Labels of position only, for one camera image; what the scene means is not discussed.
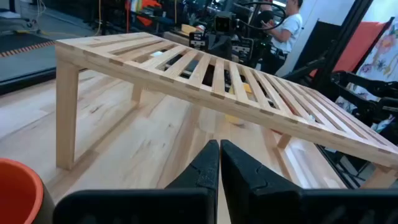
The dark brown mug orange inside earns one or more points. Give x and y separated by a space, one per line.
18 193

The floral patterned cloth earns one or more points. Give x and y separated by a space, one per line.
382 59

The wooden slatted rack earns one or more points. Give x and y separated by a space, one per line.
192 95

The cardboard box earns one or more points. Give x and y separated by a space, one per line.
189 29

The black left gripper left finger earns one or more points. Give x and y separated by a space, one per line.
186 205

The white mug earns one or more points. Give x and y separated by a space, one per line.
234 119

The person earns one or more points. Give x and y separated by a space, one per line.
289 28

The orange equipment piece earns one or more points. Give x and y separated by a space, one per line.
146 4

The orange panel board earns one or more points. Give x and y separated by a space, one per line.
357 43

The black panel board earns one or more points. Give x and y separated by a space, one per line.
317 40

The black mat hazard-striped edge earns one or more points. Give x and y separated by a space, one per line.
18 42

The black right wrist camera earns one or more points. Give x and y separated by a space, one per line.
223 23

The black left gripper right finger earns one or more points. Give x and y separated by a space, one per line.
264 202

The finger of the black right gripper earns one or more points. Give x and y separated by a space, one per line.
225 46
214 45

